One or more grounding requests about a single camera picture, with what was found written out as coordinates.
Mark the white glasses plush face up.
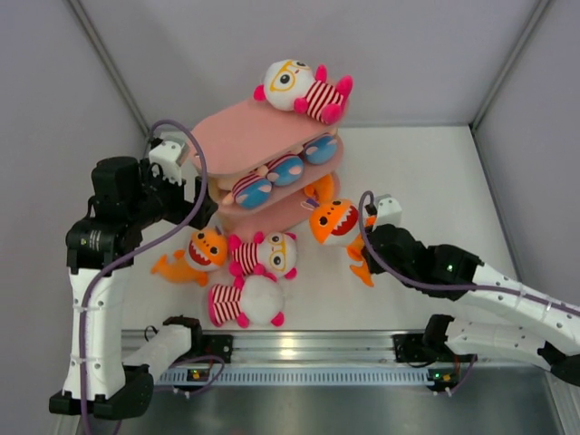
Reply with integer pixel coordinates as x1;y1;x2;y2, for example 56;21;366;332
228;232;297;281

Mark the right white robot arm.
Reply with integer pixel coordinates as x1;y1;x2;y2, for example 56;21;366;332
361;224;579;385

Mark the aluminium front rail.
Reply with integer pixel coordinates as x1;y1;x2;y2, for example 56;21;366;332
120;329;566;363

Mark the boy doll plush shelf right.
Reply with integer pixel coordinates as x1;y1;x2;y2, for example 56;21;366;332
302;134;338;165

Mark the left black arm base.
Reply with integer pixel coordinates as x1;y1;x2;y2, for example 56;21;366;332
162;315;234;363

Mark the boy doll plush large head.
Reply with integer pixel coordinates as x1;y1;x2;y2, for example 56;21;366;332
219;173;273;209

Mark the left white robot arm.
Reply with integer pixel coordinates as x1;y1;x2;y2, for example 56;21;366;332
49;157;217;421

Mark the white glasses plush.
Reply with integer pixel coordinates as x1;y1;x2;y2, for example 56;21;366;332
253;59;354;125

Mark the white plush face down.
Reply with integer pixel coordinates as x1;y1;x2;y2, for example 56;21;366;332
208;275;285;328

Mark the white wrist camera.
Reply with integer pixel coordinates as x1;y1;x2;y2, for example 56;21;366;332
365;194;402;227
148;136;189;186

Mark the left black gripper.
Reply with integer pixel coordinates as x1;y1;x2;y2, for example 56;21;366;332
126;159;216;231

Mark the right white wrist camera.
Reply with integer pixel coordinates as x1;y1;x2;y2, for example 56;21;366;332
365;194;402;227

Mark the white slotted cable duct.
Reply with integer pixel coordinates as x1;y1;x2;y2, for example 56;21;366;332
156;366;434;387

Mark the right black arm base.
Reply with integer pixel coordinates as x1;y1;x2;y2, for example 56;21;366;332
392;314;474;367

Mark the orange shark plush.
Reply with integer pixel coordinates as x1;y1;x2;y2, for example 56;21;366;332
308;198;374;287
301;174;336;209
150;227;227;287

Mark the pink three-tier shelf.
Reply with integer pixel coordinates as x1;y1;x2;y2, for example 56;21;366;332
192;99;343;239

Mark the orange shark plush in shelf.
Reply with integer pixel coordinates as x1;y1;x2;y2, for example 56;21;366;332
301;174;336;209

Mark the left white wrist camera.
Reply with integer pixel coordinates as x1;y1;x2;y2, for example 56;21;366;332
148;136;189;186

